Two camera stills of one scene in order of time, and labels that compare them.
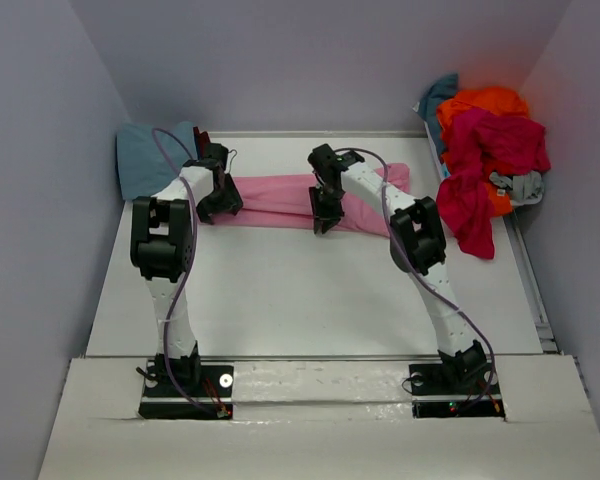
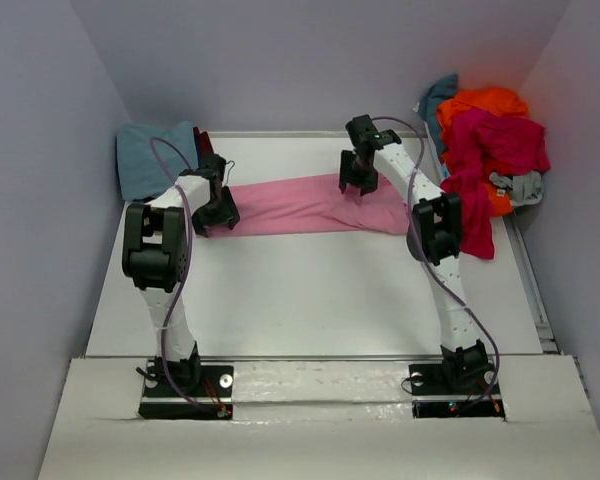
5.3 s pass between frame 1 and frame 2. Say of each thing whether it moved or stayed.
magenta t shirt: stayed
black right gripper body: moved
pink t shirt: stayed
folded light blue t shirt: stayed
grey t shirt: stayed
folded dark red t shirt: stayed
